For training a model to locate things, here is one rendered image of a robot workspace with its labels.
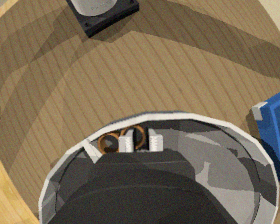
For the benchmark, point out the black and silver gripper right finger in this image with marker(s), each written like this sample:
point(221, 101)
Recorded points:
point(154, 142)

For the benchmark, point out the blue crate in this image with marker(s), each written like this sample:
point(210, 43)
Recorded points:
point(265, 116)

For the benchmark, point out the bronze bushing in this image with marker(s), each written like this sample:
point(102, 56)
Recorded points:
point(103, 148)
point(141, 141)

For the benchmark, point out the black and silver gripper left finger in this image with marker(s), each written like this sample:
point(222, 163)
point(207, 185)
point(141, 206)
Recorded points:
point(125, 142)

